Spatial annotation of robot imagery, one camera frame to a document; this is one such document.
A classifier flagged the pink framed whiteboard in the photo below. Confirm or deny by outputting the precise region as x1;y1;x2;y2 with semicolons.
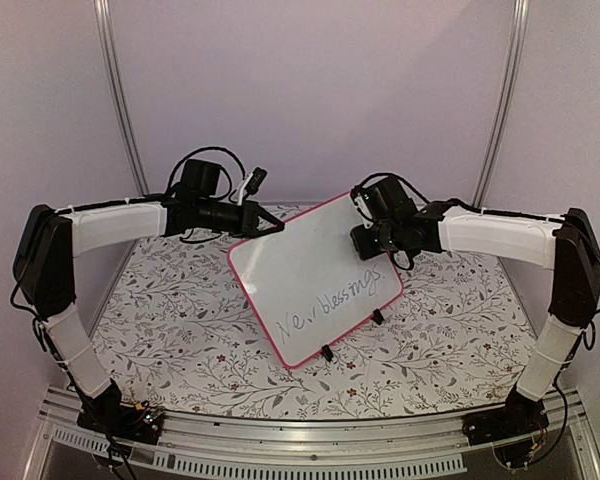
228;193;404;369

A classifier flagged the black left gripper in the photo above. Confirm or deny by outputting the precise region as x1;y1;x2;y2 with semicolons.
198;199;285;240

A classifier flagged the aluminium front rail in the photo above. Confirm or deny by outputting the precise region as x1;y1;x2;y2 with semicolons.
25;388;600;479

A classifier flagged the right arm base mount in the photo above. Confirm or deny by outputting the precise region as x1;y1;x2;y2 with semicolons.
462;390;549;445

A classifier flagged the right aluminium corner post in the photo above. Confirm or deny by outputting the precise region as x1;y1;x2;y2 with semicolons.
472;0;529;208

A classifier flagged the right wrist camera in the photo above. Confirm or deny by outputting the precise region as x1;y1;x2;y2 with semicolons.
350;186;373;223

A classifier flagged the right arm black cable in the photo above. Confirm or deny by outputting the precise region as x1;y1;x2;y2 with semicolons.
352;172;600;351

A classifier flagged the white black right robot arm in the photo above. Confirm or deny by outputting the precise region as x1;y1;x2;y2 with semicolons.
350;173;600;436

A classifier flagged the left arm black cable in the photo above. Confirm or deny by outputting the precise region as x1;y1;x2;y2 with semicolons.
164;146;246;201

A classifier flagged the black whiteboard foot clip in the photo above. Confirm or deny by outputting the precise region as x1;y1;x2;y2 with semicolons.
371;309;385;325
321;345;334;362

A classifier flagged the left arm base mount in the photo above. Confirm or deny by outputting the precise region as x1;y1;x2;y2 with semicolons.
77;400;165;445

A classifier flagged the floral patterned table mat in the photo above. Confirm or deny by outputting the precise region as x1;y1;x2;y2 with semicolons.
93;232;535;420

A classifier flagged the left aluminium corner post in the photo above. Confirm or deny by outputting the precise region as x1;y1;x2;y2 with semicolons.
93;0;149;194

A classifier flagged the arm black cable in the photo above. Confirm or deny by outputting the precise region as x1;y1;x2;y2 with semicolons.
164;146;246;201
352;172;600;351

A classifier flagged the aluminium corner post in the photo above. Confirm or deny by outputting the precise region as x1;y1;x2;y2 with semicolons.
93;0;149;194
472;0;529;208

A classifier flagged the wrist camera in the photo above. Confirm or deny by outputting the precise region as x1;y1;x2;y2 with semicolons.
350;186;373;223
229;167;268;205

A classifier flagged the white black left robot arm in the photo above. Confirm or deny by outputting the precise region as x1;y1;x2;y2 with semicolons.
10;157;284;434

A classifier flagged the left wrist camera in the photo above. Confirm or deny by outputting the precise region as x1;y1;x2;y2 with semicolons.
229;167;268;205

